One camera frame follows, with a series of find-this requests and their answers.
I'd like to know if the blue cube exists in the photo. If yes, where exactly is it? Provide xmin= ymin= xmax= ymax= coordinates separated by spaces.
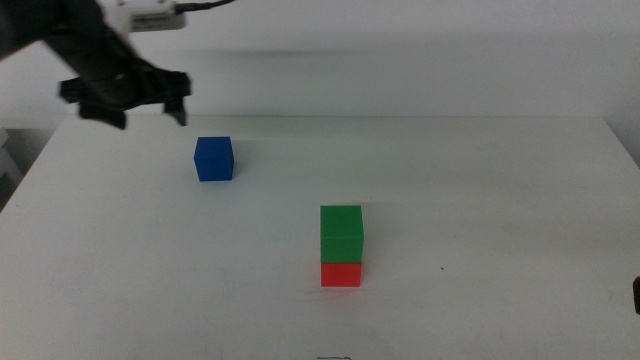
xmin=193 ymin=136 xmax=236 ymax=183

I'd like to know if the green cube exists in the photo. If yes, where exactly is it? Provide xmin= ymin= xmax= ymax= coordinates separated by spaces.
xmin=319 ymin=204 xmax=365 ymax=265

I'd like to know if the red cube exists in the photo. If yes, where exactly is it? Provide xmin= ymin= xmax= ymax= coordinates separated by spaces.
xmin=320 ymin=261 xmax=363 ymax=289

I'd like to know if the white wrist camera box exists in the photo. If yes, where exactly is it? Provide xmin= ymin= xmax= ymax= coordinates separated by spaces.
xmin=102 ymin=0 xmax=187 ymax=33

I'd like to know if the black camera cable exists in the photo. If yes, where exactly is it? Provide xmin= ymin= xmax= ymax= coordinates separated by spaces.
xmin=173 ymin=0 xmax=237 ymax=15

